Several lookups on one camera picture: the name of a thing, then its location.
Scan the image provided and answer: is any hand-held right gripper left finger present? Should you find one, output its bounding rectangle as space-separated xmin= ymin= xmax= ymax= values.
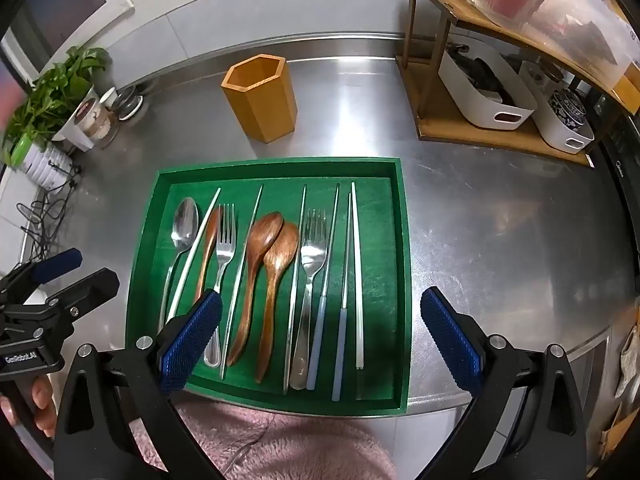
xmin=54 ymin=289 xmax=224 ymax=480

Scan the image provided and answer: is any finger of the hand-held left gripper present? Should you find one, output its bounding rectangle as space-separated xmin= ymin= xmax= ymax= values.
xmin=0 ymin=247 xmax=84 ymax=307
xmin=45 ymin=267 xmax=121 ymax=322

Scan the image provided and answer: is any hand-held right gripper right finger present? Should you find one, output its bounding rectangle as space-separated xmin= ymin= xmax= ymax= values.
xmin=419 ymin=287 xmax=589 ymax=480

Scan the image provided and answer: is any green wooden tray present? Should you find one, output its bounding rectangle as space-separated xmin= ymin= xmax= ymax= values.
xmin=124 ymin=157 xmax=412 ymax=417

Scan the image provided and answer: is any brown wooden spoon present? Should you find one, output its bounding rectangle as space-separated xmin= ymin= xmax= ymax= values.
xmin=254 ymin=221 xmax=301 ymax=384
xmin=194 ymin=207 xmax=223 ymax=306
xmin=226 ymin=211 xmax=285 ymax=367

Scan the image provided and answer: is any hexagonal wooden utensil holder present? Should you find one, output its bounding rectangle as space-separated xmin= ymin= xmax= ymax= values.
xmin=221 ymin=54 xmax=297 ymax=145

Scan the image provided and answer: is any person's left hand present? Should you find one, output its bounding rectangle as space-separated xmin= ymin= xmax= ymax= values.
xmin=0 ymin=374 xmax=58 ymax=439

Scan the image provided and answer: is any metal fork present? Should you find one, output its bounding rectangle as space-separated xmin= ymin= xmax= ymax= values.
xmin=289 ymin=208 xmax=329 ymax=391
xmin=203 ymin=203 xmax=237 ymax=367

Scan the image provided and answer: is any white ribbed plant pot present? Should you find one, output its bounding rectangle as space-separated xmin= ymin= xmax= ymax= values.
xmin=22 ymin=140 xmax=76 ymax=190

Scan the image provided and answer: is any white chopstick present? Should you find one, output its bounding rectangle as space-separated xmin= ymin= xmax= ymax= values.
xmin=350 ymin=182 xmax=365 ymax=372
xmin=165 ymin=187 xmax=222 ymax=323

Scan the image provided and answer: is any metal spoon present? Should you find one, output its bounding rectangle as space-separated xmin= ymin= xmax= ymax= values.
xmin=158 ymin=197 xmax=201 ymax=333

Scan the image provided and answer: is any green plastic tag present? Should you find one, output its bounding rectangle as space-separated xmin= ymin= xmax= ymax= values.
xmin=10 ymin=135 xmax=34 ymax=169

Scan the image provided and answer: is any pink fleece garment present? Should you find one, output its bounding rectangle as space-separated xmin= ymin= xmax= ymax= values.
xmin=127 ymin=390 xmax=401 ymax=480

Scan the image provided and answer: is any printed paper cup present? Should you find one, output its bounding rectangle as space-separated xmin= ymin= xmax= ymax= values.
xmin=51 ymin=86 xmax=103 ymax=153

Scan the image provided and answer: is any green leafy plant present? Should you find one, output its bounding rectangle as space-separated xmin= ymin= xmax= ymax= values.
xmin=2 ymin=46 xmax=111 ymax=166

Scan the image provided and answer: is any hanging white rag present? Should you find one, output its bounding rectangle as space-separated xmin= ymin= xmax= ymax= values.
xmin=614 ymin=324 xmax=640 ymax=397

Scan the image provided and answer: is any cardboard box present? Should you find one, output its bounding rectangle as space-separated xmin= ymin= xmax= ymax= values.
xmin=590 ymin=400 xmax=640 ymax=480

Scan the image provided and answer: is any wooden shelf rack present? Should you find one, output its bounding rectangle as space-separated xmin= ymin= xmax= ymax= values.
xmin=397 ymin=0 xmax=640 ymax=167

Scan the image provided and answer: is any short white storage basket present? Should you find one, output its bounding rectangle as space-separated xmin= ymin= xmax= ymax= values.
xmin=519 ymin=60 xmax=596 ymax=153

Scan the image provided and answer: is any long white storage basket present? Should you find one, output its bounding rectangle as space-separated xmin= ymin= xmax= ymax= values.
xmin=438 ymin=42 xmax=538 ymax=129

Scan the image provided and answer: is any blue patterned jar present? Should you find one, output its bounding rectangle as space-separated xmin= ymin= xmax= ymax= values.
xmin=547 ymin=89 xmax=587 ymax=133

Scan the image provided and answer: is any window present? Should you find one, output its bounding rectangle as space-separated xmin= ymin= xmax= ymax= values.
xmin=0 ymin=0 xmax=173 ymax=91

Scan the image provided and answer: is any black kitchen tool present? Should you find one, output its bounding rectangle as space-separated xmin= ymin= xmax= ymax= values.
xmin=447 ymin=45 xmax=516 ymax=106

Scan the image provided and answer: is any tan box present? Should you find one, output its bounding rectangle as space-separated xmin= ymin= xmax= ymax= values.
xmin=612 ymin=62 xmax=640 ymax=102

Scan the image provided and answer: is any plastic bag with red item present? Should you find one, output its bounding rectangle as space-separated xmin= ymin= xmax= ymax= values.
xmin=445 ymin=0 xmax=640 ymax=78

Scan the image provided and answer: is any black cable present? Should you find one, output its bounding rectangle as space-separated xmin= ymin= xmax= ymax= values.
xmin=17 ymin=160 xmax=83 ymax=261

